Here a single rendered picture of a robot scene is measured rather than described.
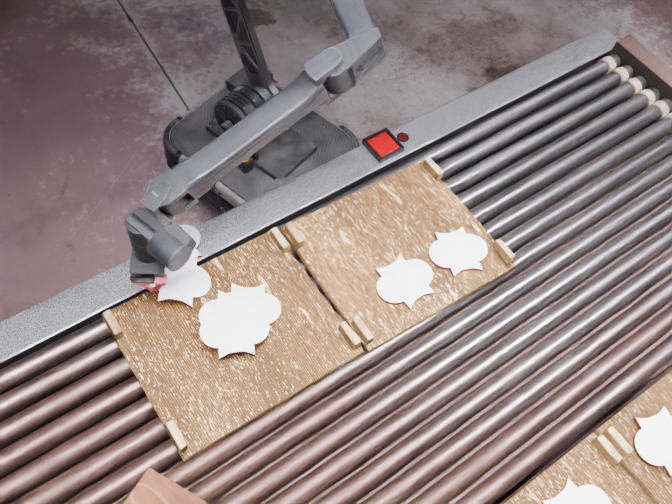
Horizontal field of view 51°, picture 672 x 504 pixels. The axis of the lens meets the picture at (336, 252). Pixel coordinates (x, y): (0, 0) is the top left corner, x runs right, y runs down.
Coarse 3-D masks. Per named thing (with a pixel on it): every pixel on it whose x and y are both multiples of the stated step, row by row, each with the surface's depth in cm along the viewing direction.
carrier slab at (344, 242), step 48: (384, 192) 167; (432, 192) 169; (288, 240) 159; (336, 240) 159; (384, 240) 160; (432, 240) 161; (336, 288) 152; (432, 288) 155; (480, 288) 157; (384, 336) 147
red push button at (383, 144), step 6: (384, 132) 178; (372, 138) 177; (378, 138) 177; (384, 138) 177; (390, 138) 177; (372, 144) 176; (378, 144) 176; (384, 144) 176; (390, 144) 176; (396, 144) 176; (378, 150) 175; (384, 150) 175; (390, 150) 175
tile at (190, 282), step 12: (192, 264) 149; (168, 276) 145; (180, 276) 146; (192, 276) 148; (204, 276) 149; (168, 288) 144; (180, 288) 145; (192, 288) 146; (204, 288) 147; (180, 300) 144; (192, 300) 145
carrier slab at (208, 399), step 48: (288, 288) 151; (144, 336) 142; (192, 336) 143; (288, 336) 145; (336, 336) 146; (144, 384) 137; (192, 384) 138; (240, 384) 139; (288, 384) 140; (192, 432) 133
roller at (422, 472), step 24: (624, 312) 159; (648, 312) 159; (600, 336) 154; (576, 360) 151; (528, 384) 147; (552, 384) 148; (504, 408) 143; (480, 432) 140; (432, 456) 137; (456, 456) 138; (408, 480) 134
